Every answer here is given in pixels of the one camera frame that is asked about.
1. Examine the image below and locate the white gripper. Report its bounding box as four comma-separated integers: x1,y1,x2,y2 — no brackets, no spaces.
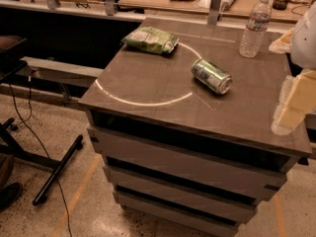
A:
269,2,316,135

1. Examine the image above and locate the green soda can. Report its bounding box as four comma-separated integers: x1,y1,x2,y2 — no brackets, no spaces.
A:
192,59,232,95

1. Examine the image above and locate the clear plastic water bottle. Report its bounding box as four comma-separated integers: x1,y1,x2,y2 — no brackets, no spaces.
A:
239,0,272,58

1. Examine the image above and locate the black round cup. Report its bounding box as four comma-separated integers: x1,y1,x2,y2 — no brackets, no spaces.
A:
273,0,290,11

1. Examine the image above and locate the grey drawer cabinet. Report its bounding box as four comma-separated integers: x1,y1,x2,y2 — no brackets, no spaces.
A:
80,19,311,237

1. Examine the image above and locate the green chip bag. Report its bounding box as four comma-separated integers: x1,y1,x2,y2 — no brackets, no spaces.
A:
121,27,179,54

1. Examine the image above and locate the black chair base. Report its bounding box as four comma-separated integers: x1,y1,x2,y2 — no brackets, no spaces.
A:
0,118,83,206

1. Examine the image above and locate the black floor cable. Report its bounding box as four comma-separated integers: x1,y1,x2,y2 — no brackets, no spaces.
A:
7,70,73,237

